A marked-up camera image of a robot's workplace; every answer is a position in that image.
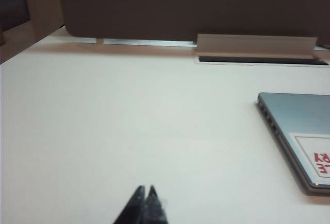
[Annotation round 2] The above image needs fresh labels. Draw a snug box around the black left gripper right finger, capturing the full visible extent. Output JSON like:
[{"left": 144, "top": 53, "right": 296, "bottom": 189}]
[{"left": 145, "top": 184, "right": 170, "bottom": 224}]

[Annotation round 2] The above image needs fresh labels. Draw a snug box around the grey desk divider panel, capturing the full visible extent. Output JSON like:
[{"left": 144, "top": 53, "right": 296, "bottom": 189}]
[{"left": 56, "top": 0, "right": 330, "bottom": 42}]

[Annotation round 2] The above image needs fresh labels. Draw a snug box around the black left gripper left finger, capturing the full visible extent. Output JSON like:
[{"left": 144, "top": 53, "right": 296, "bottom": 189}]
[{"left": 112, "top": 184, "right": 145, "bottom": 224}]

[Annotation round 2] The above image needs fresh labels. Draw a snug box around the beige cable tray flap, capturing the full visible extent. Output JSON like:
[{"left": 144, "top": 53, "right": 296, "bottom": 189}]
[{"left": 196, "top": 33, "right": 318, "bottom": 57}]

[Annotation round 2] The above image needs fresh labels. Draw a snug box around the grey Dell laptop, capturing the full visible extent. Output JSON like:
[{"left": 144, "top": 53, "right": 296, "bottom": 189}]
[{"left": 256, "top": 92, "right": 330, "bottom": 196}]

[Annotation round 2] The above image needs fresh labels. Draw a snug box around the aluminium divider rail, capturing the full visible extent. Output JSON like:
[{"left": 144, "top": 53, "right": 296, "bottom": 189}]
[{"left": 77, "top": 37, "right": 198, "bottom": 47}]

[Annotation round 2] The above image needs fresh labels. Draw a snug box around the white red-lettered sticker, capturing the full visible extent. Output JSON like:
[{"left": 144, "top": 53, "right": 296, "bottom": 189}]
[{"left": 288, "top": 132, "right": 330, "bottom": 183}]

